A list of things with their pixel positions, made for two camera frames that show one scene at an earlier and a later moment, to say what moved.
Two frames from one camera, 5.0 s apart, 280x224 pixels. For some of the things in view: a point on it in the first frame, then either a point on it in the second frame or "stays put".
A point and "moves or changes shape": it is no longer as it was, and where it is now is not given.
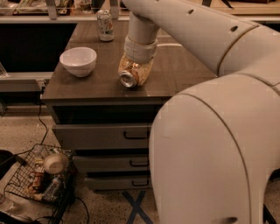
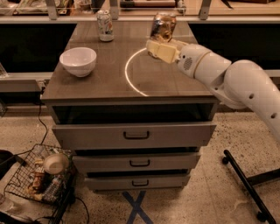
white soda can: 105,25 stays put
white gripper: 139,52 → 191,59
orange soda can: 129,77 moves or changes shape
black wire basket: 47,174 stays put
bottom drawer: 117,182 stays put
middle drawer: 111,164 stays put
